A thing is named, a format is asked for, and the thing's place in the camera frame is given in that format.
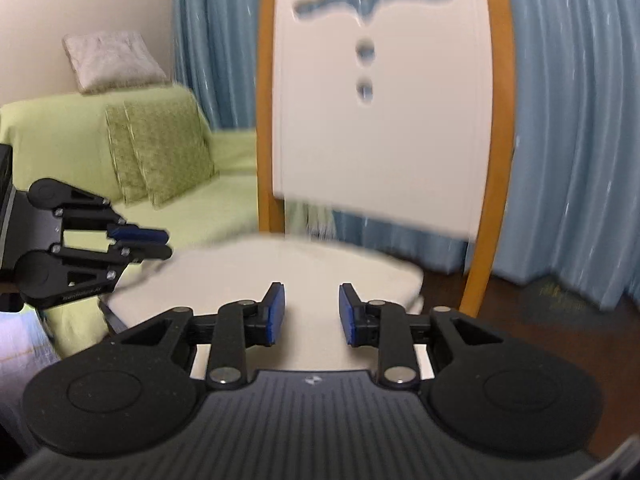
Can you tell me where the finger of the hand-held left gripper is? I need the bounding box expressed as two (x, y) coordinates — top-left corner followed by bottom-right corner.
(51, 243), (174, 295)
(54, 186), (170, 243)

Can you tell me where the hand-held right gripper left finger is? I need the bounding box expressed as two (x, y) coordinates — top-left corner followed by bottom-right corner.
(115, 281), (287, 390)

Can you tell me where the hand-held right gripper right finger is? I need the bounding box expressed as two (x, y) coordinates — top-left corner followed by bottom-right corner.
(338, 282), (503, 390)

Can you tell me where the beige pillow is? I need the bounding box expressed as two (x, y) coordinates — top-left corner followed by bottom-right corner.
(100, 234), (427, 372)

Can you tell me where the green patterned cushion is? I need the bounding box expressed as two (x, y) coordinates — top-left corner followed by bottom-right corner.
(105, 105), (151, 206)
(122, 91), (220, 207)

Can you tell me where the green covered sofa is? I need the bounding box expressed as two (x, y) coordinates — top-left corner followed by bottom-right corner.
(0, 85), (261, 361)

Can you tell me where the grey white cushion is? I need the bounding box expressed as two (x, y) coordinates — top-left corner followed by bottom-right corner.
(62, 31), (171, 95)

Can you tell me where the white wooden chair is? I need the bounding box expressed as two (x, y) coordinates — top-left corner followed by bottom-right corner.
(255, 0), (518, 320)

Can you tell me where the blue curtain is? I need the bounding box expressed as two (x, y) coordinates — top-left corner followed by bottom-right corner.
(172, 0), (640, 312)

